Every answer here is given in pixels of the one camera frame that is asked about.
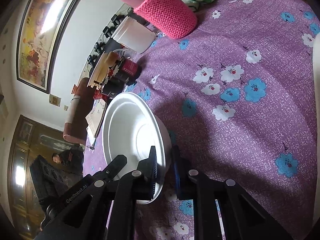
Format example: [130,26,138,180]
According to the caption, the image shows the framed painting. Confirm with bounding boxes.
[16,0,80,94]

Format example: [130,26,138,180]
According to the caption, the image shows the purple floral tablecloth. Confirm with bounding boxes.
[82,0,320,240]

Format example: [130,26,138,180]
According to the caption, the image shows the dark glass jar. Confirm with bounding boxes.
[116,59,142,81]

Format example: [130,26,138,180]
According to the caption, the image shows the large white foam bowl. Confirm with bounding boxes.
[102,92,171,199]

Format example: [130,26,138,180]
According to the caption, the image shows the seated man in black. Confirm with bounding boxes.
[52,148,84,176]

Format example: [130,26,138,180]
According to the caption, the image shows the open paper booklet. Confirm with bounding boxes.
[86,99,106,138]

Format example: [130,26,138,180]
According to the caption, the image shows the dark wooden cabinet doors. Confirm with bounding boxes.
[8,115,83,239]

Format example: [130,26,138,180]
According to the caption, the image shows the pink knit sleeved bottle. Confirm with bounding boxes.
[121,0,197,40]

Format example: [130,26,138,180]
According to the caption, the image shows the brown armchair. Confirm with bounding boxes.
[63,77,95,145]

